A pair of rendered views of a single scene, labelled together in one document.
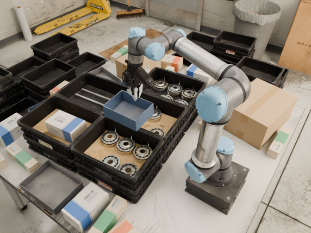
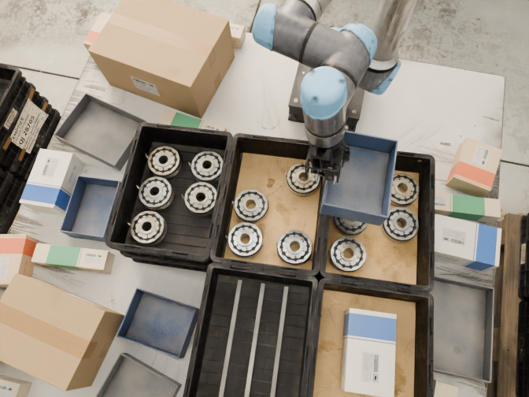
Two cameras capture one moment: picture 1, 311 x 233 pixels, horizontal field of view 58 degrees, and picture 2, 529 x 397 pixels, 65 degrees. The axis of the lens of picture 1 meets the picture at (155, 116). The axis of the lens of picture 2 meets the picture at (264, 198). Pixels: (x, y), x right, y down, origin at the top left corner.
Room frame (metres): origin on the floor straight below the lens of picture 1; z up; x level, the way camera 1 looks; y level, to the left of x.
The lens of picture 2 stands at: (1.39, 0.43, 2.04)
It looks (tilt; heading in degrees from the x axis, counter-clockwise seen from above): 70 degrees down; 254
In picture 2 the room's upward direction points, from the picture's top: 6 degrees counter-clockwise
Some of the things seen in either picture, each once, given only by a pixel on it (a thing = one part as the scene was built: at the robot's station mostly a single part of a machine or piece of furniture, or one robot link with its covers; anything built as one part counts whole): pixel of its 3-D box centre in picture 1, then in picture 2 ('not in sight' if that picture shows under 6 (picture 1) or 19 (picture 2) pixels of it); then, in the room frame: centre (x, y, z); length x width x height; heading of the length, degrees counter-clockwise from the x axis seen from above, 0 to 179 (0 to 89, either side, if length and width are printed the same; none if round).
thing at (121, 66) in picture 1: (138, 65); (53, 330); (2.00, 0.14, 0.78); 0.30 x 0.22 x 0.16; 138
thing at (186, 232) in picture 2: (170, 92); (176, 194); (1.52, -0.10, 0.87); 0.40 x 0.30 x 0.11; 60
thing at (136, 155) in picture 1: (142, 151); not in sight; (1.00, 0.07, 0.86); 0.10 x 0.10 x 0.01
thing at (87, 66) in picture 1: (85, 76); not in sight; (2.52, 0.74, 0.31); 0.40 x 0.30 x 0.34; 145
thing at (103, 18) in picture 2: not in sight; (109, 37); (1.59, -0.89, 0.74); 0.16 x 0.12 x 0.07; 50
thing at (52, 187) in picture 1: (52, 185); (454, 326); (0.88, 0.56, 0.73); 0.27 x 0.20 x 0.05; 56
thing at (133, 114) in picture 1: (128, 109); (358, 176); (1.07, 0.13, 1.10); 0.20 x 0.15 x 0.07; 56
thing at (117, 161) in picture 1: (110, 162); (401, 223); (0.93, 0.24, 0.86); 0.10 x 0.10 x 0.01
